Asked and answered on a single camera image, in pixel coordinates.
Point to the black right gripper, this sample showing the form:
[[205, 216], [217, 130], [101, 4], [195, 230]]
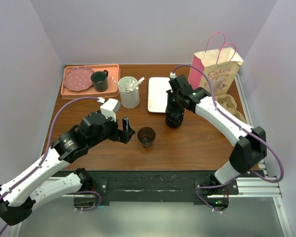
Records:
[[169, 107]]

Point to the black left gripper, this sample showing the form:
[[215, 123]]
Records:
[[128, 132]]

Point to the dark brown coffee cup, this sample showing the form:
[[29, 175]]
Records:
[[146, 136]]

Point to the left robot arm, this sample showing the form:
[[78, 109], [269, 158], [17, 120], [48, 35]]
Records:
[[27, 192]]

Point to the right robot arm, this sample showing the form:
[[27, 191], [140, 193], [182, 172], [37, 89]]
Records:
[[249, 144]]

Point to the white rectangular plate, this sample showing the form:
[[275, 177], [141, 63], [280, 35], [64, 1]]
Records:
[[157, 94]]

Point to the salmon pink tray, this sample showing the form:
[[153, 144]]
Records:
[[112, 91]]

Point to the frosted white utensil cup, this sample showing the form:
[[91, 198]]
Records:
[[129, 99]]

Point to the wrapped white utensil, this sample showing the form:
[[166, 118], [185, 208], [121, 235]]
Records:
[[128, 84]]

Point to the cardboard cup carrier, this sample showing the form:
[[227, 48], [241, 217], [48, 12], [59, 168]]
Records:
[[228, 102]]

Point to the dark green mug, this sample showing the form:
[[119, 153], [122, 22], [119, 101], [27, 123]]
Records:
[[100, 80]]

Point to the pink polka dot plate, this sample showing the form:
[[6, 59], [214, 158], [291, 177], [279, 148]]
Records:
[[78, 79]]

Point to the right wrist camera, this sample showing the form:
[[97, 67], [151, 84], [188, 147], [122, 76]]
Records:
[[180, 83]]

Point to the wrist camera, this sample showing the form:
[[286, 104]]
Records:
[[110, 108], [180, 83]]

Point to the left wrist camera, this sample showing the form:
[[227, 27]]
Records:
[[110, 108]]

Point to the black mounting base rail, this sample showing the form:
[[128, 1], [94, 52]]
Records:
[[159, 186]]

